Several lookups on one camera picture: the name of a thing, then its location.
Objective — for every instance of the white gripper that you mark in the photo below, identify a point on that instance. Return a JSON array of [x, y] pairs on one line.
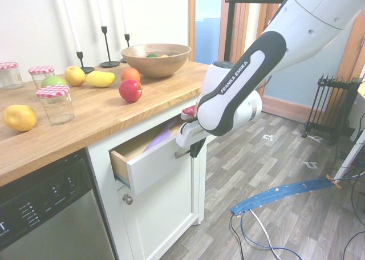
[[188, 133]]

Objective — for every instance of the white wooden drawer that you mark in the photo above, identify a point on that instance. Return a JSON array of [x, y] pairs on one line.
[[154, 168]]

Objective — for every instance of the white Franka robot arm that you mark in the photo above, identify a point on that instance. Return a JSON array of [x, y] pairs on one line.
[[242, 86]]

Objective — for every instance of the purple Cuisinart knife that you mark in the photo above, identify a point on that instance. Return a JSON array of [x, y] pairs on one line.
[[161, 137]]

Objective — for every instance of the red dotted cloth piece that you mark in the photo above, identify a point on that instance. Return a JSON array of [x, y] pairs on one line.
[[188, 111]]

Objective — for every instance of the white base cabinet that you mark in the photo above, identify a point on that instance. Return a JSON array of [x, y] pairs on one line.
[[159, 220]]

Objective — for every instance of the round metal cabinet knob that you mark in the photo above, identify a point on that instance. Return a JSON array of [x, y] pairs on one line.
[[127, 198]]

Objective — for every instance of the red apple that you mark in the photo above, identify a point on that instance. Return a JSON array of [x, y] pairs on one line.
[[129, 90]]

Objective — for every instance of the large wooden bowl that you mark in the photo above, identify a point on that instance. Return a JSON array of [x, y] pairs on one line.
[[155, 64]]

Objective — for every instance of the blue tape floor strip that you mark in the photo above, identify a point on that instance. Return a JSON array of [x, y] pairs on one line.
[[285, 192]]

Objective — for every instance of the orange fruit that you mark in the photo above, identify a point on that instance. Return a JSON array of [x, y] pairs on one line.
[[130, 74]]

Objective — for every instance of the green lime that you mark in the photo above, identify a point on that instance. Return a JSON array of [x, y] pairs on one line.
[[151, 55]]

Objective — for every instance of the elongated yellow fruit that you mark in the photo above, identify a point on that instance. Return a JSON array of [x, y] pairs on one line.
[[100, 79]]

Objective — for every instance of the black candle holder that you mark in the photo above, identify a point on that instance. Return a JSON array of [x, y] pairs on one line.
[[108, 63], [80, 59], [127, 42]]

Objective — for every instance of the black metal rack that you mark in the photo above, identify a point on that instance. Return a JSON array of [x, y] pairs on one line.
[[230, 23]]

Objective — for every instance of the round yellow apple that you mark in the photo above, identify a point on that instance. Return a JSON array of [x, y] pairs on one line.
[[74, 75]]

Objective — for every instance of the black oil radiator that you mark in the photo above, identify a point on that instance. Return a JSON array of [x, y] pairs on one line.
[[333, 106]]

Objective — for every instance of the glass jar red checkered lid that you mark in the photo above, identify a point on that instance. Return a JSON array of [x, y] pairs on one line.
[[10, 74], [40, 73], [56, 106]]

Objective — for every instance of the black steel dishwasher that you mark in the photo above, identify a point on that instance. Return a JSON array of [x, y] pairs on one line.
[[57, 220]]

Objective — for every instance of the green apple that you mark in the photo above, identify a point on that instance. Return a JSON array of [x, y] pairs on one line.
[[54, 81]]

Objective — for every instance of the white taper candle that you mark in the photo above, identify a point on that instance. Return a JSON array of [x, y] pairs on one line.
[[69, 17], [100, 6], [123, 9]]

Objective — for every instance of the large yellow lemon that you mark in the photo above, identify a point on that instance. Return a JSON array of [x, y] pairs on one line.
[[20, 118]]

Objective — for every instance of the wooden door frame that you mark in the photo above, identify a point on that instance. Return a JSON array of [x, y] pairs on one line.
[[245, 29]]

